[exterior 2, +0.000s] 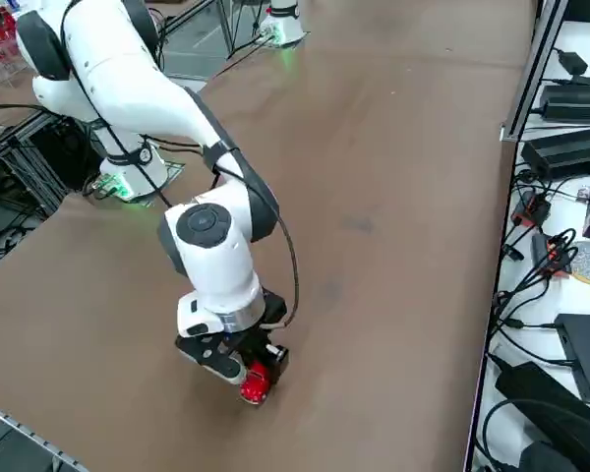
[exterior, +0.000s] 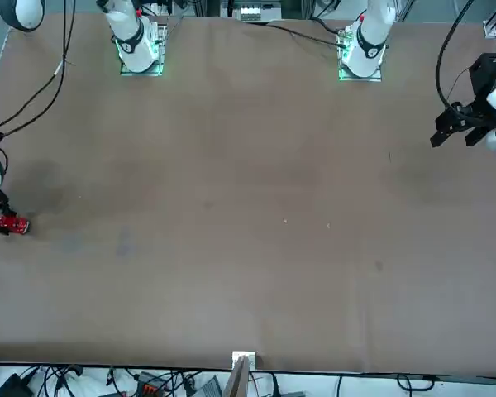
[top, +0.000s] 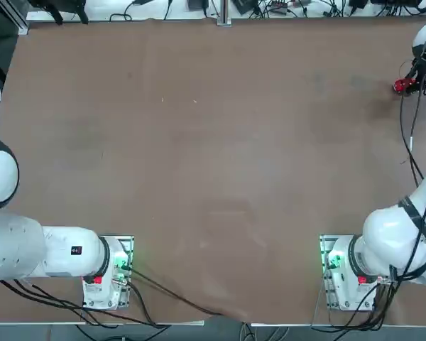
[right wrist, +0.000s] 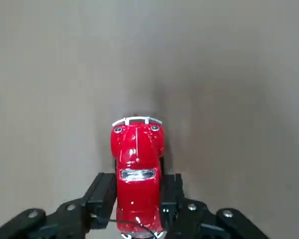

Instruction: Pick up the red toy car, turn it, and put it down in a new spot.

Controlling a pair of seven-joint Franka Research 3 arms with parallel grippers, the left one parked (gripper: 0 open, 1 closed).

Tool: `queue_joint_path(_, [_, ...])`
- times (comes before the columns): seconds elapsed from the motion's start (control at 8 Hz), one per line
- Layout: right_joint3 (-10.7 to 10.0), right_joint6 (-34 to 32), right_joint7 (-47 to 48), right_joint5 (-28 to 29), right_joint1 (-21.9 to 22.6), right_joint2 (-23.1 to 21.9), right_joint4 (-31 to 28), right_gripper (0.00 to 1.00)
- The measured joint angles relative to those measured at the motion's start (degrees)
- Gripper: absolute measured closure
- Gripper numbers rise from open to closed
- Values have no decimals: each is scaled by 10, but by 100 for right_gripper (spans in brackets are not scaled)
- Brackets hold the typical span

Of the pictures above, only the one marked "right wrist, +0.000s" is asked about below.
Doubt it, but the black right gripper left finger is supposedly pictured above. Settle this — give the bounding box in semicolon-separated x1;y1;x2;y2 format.
0;171;118;239

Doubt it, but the red toy car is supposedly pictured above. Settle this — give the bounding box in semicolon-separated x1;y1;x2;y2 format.
110;116;167;239

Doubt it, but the thin black wire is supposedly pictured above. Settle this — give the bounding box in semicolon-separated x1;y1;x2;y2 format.
89;213;156;238

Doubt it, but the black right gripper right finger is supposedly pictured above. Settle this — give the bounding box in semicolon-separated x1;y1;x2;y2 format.
160;173;269;239

